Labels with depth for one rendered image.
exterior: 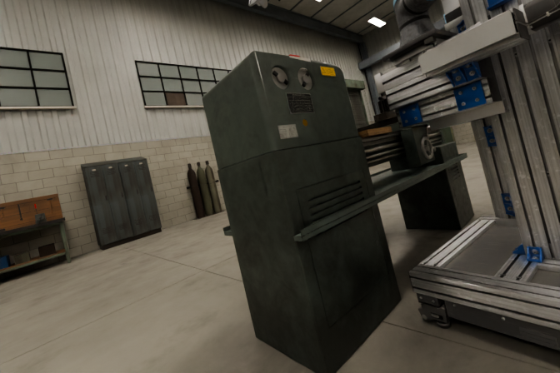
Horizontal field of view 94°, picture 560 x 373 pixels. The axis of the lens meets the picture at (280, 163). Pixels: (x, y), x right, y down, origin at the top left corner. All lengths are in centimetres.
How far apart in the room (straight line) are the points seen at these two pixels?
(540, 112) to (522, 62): 19
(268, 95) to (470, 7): 89
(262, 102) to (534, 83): 98
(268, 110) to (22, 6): 835
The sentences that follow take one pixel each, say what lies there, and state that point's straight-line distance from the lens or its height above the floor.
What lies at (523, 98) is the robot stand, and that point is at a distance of 134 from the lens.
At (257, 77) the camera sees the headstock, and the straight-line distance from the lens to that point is 105.
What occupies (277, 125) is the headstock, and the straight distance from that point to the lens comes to 102.
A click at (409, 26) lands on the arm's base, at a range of 132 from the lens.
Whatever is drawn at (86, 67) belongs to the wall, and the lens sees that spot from 847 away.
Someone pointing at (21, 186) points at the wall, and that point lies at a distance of 758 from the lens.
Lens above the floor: 79
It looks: 2 degrees up
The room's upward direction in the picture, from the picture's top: 13 degrees counter-clockwise
